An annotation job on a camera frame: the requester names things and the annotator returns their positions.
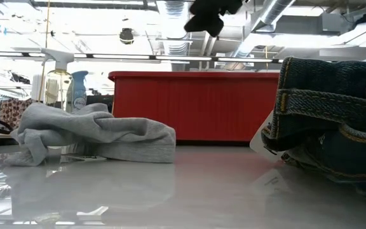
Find long LED light bar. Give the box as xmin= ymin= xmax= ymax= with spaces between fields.
xmin=0 ymin=50 xmax=285 ymax=64

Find dark blue denim jeans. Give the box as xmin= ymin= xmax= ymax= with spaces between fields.
xmin=261 ymin=56 xmax=366 ymax=204

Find white paper jeans tag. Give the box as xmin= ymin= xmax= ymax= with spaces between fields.
xmin=249 ymin=109 xmax=285 ymax=165

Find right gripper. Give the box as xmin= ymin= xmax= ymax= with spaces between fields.
xmin=184 ymin=0 xmax=244 ymax=38

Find brown patterned fabric bag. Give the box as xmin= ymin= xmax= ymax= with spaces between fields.
xmin=0 ymin=97 xmax=36 ymax=131

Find ribbed silver ventilation duct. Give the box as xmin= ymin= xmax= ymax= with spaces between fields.
xmin=156 ymin=0 xmax=192 ymax=73

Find clear spray bottle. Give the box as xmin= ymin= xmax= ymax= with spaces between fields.
xmin=39 ymin=47 xmax=75 ymax=112

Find red plastic laundry bin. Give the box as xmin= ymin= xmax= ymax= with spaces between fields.
xmin=108 ymin=71 xmax=281 ymax=143

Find blue air freshener bottle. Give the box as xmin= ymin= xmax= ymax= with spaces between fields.
xmin=65 ymin=70 xmax=89 ymax=114

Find smooth silver ventilation duct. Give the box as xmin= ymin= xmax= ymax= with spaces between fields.
xmin=230 ymin=0 xmax=297 ymax=64

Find black ceiling spotlight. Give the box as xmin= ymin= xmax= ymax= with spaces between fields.
xmin=119 ymin=27 xmax=135 ymax=45

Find grey sweat pants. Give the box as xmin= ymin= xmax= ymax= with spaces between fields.
xmin=4 ymin=102 xmax=177 ymax=167

